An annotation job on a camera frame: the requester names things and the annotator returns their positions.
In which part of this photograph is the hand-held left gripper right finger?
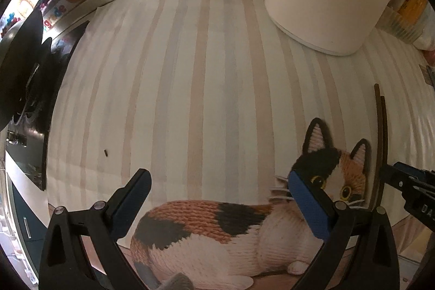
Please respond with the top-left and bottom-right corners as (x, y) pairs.
(289, 170), (400, 290)

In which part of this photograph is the striped cat print mat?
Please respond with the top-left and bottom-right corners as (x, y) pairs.
(46, 0), (435, 289)

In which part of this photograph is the dark cabinet drawer front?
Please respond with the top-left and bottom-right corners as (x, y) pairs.
(5, 171), (48, 279)

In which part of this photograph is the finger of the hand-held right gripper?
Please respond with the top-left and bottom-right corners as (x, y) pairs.
(378, 161), (435, 233)

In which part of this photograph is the colourful letter wall sticker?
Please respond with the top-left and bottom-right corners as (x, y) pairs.
(42, 6), (70, 30)

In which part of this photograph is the clear plastic food container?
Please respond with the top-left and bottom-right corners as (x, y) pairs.
(375, 0), (435, 51)

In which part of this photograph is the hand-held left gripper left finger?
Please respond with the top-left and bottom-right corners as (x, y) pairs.
(39, 168), (152, 290)

